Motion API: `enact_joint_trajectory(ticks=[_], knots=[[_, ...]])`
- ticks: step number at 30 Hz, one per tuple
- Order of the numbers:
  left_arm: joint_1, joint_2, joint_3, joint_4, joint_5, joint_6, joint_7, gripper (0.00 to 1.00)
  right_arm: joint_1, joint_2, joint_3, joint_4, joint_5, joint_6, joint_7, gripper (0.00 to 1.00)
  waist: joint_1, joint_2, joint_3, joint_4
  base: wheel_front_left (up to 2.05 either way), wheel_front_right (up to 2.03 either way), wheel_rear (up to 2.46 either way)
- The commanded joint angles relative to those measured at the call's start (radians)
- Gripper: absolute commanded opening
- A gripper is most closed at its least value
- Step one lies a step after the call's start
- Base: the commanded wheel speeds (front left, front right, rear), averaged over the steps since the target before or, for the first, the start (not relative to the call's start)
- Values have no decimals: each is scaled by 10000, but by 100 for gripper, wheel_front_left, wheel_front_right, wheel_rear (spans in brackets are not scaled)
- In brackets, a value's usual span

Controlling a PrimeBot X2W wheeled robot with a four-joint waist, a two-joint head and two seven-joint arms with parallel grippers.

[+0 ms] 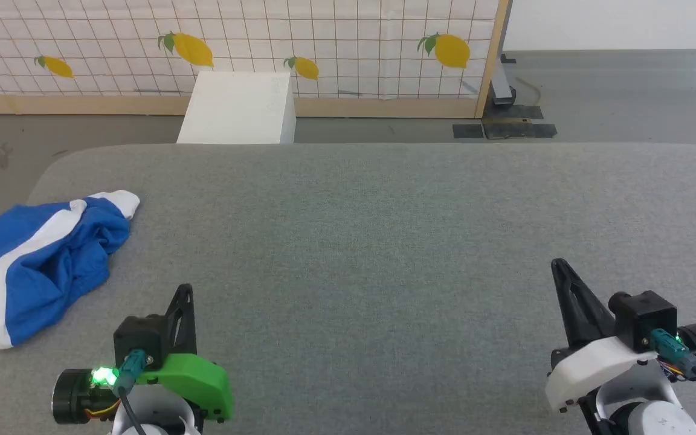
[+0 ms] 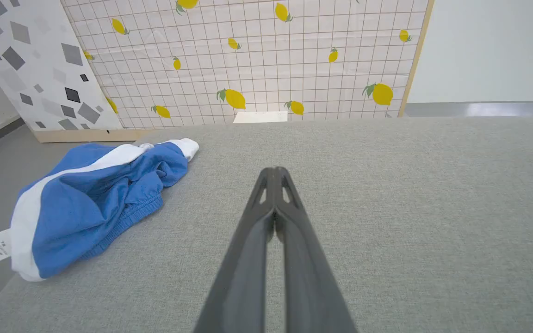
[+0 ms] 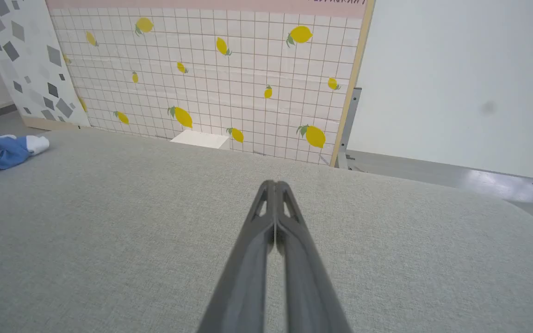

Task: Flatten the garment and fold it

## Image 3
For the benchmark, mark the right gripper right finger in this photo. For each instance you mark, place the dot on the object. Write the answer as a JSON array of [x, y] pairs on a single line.
[[303, 268]]

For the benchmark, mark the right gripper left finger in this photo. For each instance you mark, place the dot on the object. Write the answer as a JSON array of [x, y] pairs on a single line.
[[248, 259]]

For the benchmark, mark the white box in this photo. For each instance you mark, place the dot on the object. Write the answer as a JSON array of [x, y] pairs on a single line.
[[200, 139]]

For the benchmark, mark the grey fabric cushion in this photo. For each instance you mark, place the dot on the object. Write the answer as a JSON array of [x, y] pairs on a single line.
[[109, 240]]

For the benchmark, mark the lemon print grid panel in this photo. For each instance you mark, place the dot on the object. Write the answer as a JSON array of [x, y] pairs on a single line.
[[229, 83]]

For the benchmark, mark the terrazzo pattern white panel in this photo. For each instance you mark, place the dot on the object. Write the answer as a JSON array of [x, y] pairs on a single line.
[[30, 60]]

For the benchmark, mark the grey metal panel bracket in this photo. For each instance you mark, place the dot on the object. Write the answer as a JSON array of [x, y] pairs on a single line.
[[349, 125]]

